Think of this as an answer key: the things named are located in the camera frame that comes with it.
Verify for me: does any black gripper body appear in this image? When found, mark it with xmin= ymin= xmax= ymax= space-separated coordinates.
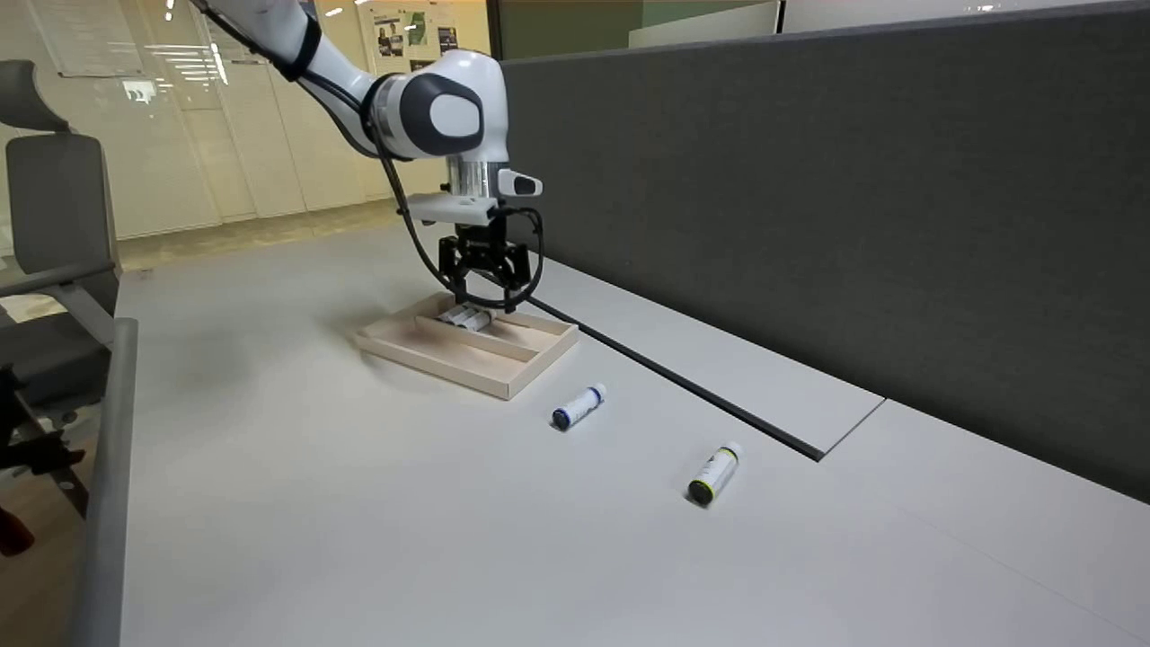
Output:
xmin=439 ymin=225 xmax=533 ymax=287

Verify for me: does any battery with blue band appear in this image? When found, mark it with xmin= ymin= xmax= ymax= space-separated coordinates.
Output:
xmin=549 ymin=385 xmax=609 ymax=430

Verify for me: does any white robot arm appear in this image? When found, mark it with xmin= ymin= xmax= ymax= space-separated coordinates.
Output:
xmin=192 ymin=0 xmax=543 ymax=312

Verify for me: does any light wooden divided tray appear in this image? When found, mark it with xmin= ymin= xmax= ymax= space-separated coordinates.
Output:
xmin=349 ymin=295 xmax=580 ymax=400

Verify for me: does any grey office chair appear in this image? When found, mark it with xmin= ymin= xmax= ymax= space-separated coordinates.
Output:
xmin=0 ymin=58 xmax=118 ymax=509

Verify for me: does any grey partition panel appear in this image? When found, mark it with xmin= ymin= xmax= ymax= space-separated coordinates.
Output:
xmin=508 ymin=0 xmax=1150 ymax=500

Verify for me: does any black cable loop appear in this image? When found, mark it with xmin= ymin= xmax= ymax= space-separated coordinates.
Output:
xmin=376 ymin=149 xmax=549 ymax=317

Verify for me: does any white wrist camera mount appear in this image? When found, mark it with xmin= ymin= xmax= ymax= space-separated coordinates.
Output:
xmin=410 ymin=163 xmax=543 ymax=225

